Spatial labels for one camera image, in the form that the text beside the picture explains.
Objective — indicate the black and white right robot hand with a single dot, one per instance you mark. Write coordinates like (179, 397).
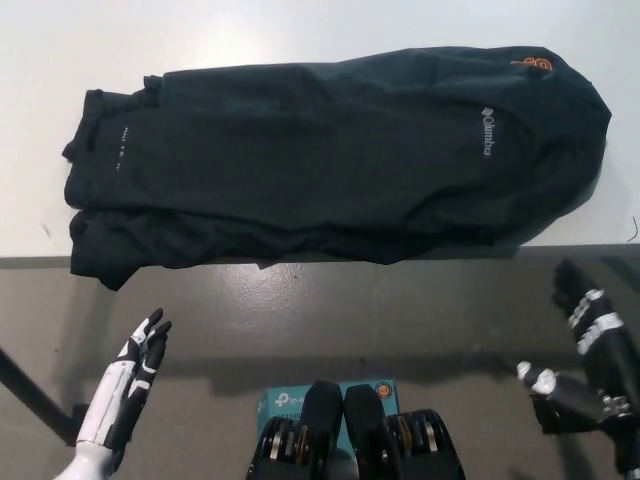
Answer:
(607, 350)

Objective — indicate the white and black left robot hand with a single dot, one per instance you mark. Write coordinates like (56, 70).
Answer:
(112, 395)

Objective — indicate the black Columbia jacket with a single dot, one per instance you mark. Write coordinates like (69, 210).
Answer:
(300, 165)

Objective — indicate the left black robot torso block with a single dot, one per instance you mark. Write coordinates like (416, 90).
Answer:
(315, 415)

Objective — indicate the black robot torso block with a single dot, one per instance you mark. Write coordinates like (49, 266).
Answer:
(315, 415)
(370, 420)

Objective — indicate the right black robot torso block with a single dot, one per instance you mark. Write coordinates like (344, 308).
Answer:
(370, 420)

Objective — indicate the black table leg bar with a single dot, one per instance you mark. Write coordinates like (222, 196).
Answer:
(30, 390)

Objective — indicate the teal tp-link box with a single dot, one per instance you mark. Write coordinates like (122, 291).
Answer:
(280, 400)

